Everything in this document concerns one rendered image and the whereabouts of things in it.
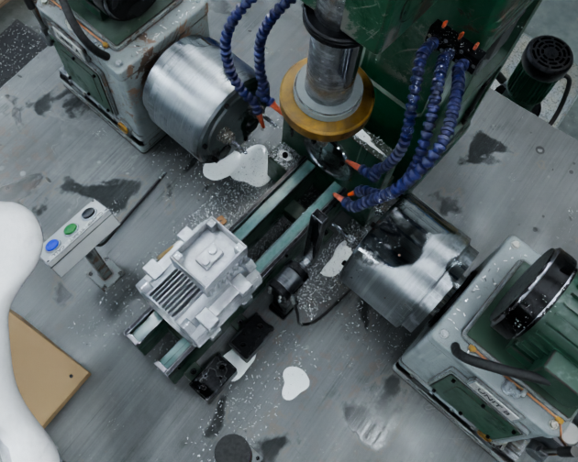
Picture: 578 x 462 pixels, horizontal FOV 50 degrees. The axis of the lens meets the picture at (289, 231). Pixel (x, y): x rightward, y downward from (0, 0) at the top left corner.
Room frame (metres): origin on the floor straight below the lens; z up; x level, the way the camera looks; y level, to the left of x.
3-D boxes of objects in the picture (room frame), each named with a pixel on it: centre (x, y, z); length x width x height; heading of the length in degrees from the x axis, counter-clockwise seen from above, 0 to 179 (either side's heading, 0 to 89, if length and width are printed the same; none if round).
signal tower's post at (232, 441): (0.03, 0.05, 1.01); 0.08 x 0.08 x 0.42; 55
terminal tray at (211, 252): (0.40, 0.15, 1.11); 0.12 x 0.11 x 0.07; 145
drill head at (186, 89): (0.85, 0.27, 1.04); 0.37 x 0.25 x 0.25; 55
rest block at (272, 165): (0.77, 0.03, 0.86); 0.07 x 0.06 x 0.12; 55
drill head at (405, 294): (0.46, -0.29, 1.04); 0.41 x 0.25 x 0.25; 55
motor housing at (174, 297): (0.37, 0.18, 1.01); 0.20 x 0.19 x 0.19; 145
